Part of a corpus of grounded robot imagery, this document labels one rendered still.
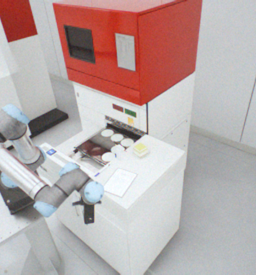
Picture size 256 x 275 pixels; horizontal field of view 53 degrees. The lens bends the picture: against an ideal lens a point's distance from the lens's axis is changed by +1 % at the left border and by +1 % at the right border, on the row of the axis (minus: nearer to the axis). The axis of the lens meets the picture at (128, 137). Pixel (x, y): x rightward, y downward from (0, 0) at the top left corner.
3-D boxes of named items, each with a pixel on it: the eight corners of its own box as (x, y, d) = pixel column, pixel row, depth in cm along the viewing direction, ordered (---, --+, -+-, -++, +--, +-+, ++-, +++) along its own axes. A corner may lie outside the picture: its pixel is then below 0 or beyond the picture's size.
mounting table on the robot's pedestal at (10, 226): (2, 258, 151) (-7, 246, 143) (-19, 212, 179) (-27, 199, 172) (70, 215, 173) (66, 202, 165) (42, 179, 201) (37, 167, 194)
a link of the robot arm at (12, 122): (17, 166, 153) (-22, 117, 105) (37, 148, 159) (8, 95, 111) (31, 178, 150) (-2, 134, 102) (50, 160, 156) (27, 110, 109)
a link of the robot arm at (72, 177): (50, 178, 96) (72, 197, 96) (71, 157, 101) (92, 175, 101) (51, 182, 104) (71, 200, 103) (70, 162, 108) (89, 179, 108)
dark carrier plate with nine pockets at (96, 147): (107, 127, 218) (107, 126, 218) (139, 142, 199) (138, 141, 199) (76, 147, 198) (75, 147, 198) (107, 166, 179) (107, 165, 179)
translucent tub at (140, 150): (140, 149, 180) (140, 142, 176) (148, 154, 175) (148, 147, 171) (132, 154, 177) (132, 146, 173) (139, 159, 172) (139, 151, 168)
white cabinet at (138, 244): (104, 185, 287) (93, 124, 238) (178, 234, 233) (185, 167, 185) (56, 224, 249) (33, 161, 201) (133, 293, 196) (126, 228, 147)
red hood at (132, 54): (124, 54, 266) (120, -12, 231) (195, 70, 221) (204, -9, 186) (67, 80, 222) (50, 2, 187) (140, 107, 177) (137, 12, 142)
